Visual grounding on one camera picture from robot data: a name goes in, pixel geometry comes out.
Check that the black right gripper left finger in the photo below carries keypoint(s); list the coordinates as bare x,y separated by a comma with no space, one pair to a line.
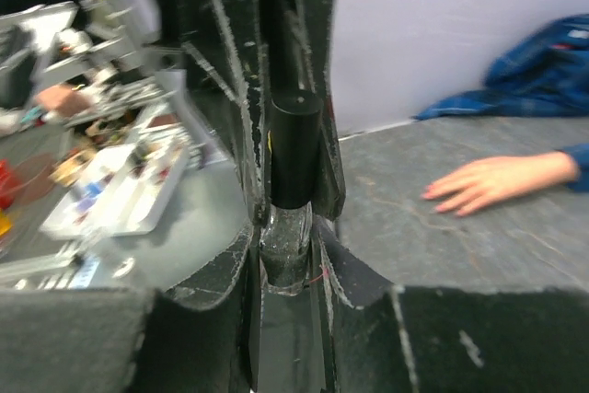
132,315

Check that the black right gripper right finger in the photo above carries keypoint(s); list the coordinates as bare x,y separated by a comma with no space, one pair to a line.
387,337

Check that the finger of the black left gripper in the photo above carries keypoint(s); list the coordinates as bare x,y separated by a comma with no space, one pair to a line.
308,46
226,63

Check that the black nail polish cap brush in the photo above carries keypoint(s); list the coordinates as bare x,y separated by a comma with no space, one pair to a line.
294,141

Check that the glitter nail polish bottle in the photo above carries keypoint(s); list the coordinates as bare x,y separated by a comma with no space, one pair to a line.
284,246

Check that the cluttered white tray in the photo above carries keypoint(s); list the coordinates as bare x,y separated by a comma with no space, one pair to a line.
125,188

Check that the mannequin hand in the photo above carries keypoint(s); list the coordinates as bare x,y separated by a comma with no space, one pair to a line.
485,182

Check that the blue plaid shirt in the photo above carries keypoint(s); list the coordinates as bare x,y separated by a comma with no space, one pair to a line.
545,75

